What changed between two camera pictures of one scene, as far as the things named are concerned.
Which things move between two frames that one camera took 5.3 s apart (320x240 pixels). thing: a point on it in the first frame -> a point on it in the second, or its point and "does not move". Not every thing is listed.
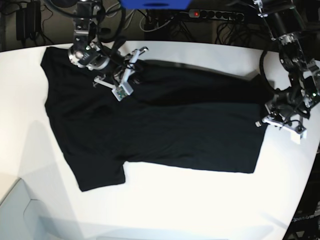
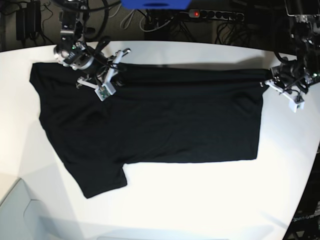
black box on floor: x=28 y=21 does not move
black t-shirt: x=177 y=114 does not move
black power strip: x=230 y=15 does not move
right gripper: x=286 y=110 -> x=289 y=79
